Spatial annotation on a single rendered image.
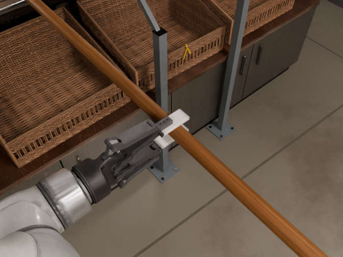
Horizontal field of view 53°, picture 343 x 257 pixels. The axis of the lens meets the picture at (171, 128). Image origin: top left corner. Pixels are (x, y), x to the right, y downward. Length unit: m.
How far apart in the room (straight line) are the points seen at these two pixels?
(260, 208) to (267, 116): 1.83
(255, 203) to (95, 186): 0.26
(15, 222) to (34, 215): 0.03
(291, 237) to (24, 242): 0.37
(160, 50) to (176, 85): 0.34
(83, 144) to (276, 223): 1.05
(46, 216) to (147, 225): 1.35
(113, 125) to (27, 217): 1.02
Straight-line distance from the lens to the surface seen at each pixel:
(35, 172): 1.46
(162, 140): 0.67
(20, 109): 1.67
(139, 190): 1.97
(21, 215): 0.55
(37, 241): 0.45
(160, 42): 1.34
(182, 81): 1.68
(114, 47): 1.59
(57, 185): 0.58
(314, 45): 3.09
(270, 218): 0.58
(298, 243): 0.58
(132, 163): 0.64
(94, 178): 0.58
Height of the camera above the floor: 1.71
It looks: 50 degrees down
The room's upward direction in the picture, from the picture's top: straight up
